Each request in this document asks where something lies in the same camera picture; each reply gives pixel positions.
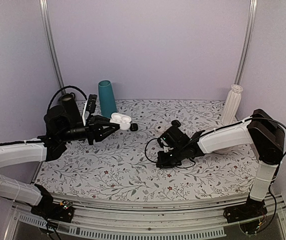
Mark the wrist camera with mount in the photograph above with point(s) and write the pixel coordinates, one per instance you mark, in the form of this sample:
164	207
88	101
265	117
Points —
166	148
89	107

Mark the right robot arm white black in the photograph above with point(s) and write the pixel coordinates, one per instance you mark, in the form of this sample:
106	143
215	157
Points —
265	135

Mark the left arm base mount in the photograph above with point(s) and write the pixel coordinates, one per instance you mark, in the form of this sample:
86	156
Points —
47	209

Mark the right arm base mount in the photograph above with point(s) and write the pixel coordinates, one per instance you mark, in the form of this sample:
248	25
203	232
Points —
249	209

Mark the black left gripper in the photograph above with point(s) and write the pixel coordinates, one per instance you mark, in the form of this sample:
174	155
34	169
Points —
95	121

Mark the black earbud case left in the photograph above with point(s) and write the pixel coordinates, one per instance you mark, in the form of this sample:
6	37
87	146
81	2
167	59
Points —
133	127

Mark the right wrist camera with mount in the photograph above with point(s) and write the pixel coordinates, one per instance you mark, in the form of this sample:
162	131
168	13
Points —
166	148

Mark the right metal frame post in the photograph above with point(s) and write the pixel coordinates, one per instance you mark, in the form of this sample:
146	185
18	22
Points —
247	39

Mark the metal front rail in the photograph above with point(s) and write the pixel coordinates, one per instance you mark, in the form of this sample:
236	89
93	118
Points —
97	219

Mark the teal tapered vase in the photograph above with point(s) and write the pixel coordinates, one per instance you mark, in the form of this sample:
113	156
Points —
106	98

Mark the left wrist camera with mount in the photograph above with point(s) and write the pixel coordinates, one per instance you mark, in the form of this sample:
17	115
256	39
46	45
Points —
89	107

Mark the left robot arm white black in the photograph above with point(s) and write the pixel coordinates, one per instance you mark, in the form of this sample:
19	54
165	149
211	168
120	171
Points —
26	151

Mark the black earbud case right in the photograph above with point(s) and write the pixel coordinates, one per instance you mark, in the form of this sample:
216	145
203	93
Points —
176	123

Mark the left metal frame post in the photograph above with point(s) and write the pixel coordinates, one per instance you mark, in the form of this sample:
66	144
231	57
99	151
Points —
50	41

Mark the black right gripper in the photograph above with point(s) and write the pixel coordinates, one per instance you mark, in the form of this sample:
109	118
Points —
161	162

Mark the metal frame post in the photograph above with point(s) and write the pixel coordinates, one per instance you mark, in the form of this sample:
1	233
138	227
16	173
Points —
50	41
247	39

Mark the black earbud case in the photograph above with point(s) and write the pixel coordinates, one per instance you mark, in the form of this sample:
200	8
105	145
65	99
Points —
176	123
133	127

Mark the white ribbed vase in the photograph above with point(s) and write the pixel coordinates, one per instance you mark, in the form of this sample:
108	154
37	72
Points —
231	104

